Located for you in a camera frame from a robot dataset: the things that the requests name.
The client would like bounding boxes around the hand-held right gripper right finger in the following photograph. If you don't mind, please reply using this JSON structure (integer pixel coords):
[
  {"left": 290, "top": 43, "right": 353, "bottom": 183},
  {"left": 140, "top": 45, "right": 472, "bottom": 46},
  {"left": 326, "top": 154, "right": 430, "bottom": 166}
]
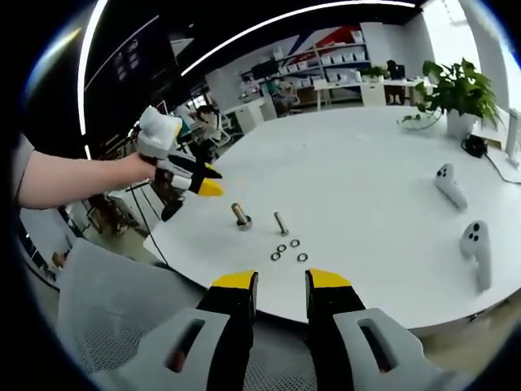
[{"left": 304, "top": 267, "right": 453, "bottom": 391}]

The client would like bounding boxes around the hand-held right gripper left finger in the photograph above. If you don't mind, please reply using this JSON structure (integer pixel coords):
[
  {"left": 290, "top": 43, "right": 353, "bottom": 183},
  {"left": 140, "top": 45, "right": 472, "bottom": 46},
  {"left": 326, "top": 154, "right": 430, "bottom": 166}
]
[{"left": 117, "top": 269, "right": 259, "bottom": 391}]

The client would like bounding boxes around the large threaded steel stud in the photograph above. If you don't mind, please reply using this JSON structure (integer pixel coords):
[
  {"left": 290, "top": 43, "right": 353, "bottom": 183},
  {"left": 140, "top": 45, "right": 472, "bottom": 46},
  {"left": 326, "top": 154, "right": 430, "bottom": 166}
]
[{"left": 230, "top": 202, "right": 254, "bottom": 231}]

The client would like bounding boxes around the small threaded steel stud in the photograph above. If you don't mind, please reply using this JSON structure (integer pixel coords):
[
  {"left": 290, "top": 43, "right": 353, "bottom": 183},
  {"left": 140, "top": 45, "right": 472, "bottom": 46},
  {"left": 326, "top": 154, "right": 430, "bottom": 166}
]
[{"left": 273, "top": 210, "right": 291, "bottom": 236}]

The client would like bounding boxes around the person's left hand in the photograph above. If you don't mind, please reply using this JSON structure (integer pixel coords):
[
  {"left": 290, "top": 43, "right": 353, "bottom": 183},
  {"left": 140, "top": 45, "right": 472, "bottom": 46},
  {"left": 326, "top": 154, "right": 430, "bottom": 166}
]
[{"left": 132, "top": 153, "right": 160, "bottom": 187}]

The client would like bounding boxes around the white cabinet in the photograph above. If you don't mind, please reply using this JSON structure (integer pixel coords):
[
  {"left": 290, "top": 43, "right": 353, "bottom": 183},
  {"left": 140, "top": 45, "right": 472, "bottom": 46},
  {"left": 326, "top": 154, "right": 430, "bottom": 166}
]
[{"left": 225, "top": 99, "right": 266, "bottom": 134}]

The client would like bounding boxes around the curved ceiling light strip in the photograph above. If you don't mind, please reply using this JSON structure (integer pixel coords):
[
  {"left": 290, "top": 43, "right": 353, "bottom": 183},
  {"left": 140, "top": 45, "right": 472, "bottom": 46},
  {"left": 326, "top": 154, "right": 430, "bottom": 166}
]
[
  {"left": 181, "top": 0, "right": 420, "bottom": 77},
  {"left": 78, "top": 0, "right": 109, "bottom": 136}
]

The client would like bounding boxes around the grey mesh office chair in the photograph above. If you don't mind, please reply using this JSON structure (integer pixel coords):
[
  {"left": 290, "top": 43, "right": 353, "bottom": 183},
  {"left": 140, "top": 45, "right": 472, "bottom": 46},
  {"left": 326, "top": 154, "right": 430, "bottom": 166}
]
[{"left": 56, "top": 238, "right": 313, "bottom": 391}]

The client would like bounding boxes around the white handheld controller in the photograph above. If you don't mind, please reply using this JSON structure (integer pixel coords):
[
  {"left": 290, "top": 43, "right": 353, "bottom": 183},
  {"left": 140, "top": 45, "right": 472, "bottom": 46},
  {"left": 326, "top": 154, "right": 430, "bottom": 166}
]
[
  {"left": 459, "top": 220, "right": 493, "bottom": 292},
  {"left": 434, "top": 162, "right": 469, "bottom": 211}
]

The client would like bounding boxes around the shelf of white storage bins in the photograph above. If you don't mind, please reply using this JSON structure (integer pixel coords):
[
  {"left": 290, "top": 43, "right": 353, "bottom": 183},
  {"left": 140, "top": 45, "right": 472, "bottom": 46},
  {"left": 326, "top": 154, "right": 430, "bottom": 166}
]
[{"left": 239, "top": 24, "right": 374, "bottom": 89}]

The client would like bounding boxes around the long white desk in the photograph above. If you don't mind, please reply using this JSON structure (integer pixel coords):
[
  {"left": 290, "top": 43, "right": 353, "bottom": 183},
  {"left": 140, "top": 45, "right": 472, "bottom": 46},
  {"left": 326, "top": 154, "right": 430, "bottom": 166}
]
[{"left": 313, "top": 77, "right": 428, "bottom": 111}]

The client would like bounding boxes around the small black device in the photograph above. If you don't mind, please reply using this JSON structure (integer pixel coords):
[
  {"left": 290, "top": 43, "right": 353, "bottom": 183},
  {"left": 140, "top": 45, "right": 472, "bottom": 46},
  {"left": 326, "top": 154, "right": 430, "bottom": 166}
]
[{"left": 462, "top": 134, "right": 489, "bottom": 158}]

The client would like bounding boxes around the white monitor stand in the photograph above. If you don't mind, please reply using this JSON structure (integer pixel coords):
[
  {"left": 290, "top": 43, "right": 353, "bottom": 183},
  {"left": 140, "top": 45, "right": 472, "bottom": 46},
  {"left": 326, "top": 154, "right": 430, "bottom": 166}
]
[{"left": 504, "top": 108, "right": 521, "bottom": 168}]

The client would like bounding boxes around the green potted plant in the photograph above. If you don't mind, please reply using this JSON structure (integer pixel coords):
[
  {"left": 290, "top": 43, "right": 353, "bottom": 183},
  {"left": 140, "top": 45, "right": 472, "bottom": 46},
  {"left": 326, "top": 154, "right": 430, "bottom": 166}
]
[{"left": 401, "top": 56, "right": 505, "bottom": 138}]

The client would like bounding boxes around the large bright window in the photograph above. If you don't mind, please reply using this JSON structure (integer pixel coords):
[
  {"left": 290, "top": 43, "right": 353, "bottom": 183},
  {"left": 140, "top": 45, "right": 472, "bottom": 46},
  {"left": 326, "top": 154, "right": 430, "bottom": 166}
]
[{"left": 422, "top": 0, "right": 521, "bottom": 111}]

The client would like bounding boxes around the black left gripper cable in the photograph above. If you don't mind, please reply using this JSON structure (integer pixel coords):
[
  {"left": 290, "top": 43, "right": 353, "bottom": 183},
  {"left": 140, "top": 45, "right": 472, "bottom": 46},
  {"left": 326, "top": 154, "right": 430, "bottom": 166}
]
[{"left": 129, "top": 178, "right": 169, "bottom": 266}]

